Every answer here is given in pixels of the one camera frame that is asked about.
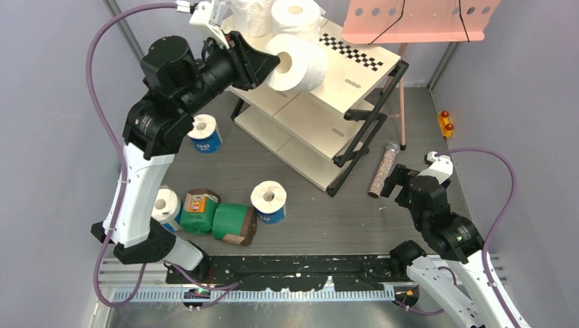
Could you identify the white paper towel roll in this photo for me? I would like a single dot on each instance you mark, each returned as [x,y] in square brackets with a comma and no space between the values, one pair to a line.
[303,65]
[302,19]
[252,18]

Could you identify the blue paper towel roll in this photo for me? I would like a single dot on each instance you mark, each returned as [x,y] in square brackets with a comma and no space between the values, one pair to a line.
[205,135]
[167,209]
[269,200]

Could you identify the glitter microphone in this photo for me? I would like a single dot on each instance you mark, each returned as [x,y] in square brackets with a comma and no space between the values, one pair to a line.
[390,152]

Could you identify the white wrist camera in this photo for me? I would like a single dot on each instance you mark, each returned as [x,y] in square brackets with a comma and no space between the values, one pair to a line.
[439,166]
[206,18]

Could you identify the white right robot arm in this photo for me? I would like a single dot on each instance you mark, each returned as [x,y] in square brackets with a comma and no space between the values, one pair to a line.
[485,302]

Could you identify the green wrapped package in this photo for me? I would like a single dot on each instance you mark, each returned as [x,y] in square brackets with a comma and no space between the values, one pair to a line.
[198,211]
[235,224]

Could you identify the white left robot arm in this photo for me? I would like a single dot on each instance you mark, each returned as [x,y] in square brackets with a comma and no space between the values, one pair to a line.
[178,86]

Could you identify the cream three-tier shelf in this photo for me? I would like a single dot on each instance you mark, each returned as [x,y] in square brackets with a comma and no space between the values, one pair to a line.
[322,134]

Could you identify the yellow toy with orange balls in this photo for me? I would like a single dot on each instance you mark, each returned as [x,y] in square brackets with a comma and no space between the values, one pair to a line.
[445,124]

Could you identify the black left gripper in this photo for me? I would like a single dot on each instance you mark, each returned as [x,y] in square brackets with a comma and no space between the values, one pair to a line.
[253,65]

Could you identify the pink music stand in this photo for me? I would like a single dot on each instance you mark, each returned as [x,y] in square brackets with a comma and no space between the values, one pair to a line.
[416,21]

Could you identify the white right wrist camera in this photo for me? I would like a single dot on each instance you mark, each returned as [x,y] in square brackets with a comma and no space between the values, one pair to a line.
[439,166]

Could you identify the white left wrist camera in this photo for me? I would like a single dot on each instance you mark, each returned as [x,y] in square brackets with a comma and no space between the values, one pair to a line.
[206,18]

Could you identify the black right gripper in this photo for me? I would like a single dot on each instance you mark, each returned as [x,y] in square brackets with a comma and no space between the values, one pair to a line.
[399,176]

